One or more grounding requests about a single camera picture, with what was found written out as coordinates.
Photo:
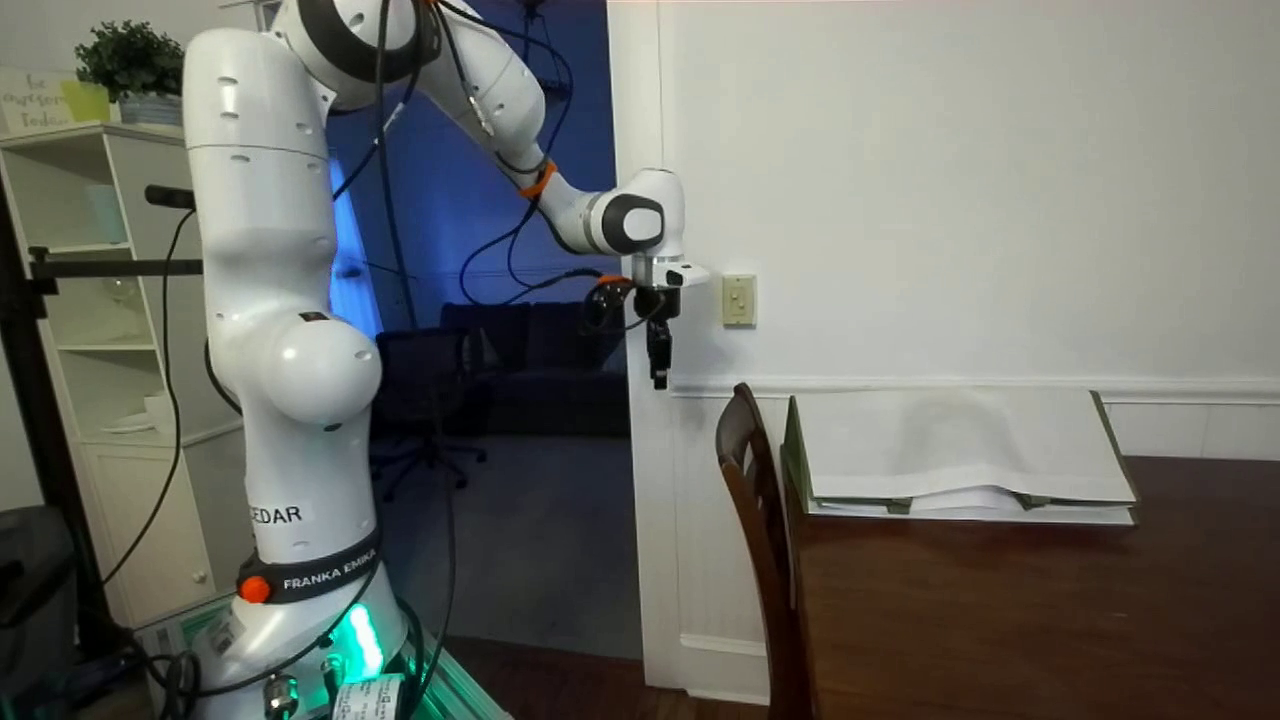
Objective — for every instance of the black bag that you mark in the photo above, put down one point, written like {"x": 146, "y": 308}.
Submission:
{"x": 32, "y": 603}

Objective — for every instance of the green potted plant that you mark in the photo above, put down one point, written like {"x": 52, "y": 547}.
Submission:
{"x": 124, "y": 65}

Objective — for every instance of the dark wooden dining chair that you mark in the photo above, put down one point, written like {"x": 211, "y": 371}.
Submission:
{"x": 762, "y": 506}

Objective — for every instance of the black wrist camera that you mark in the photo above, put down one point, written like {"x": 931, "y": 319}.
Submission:
{"x": 608, "y": 296}

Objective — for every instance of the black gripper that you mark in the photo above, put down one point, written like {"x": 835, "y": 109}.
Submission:
{"x": 657, "y": 305}

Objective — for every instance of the dark sofa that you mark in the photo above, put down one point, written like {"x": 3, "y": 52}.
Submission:
{"x": 535, "y": 360}

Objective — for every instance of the black office chair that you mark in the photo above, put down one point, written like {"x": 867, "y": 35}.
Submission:
{"x": 423, "y": 403}

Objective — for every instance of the black camera stand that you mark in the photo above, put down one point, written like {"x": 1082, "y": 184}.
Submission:
{"x": 42, "y": 403}

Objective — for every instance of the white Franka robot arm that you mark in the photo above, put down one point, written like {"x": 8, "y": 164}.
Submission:
{"x": 262, "y": 264}

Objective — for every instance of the white shelf unit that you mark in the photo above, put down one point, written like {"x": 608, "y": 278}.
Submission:
{"x": 112, "y": 403}

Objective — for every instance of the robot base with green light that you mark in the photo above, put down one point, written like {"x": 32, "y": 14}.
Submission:
{"x": 353, "y": 666}

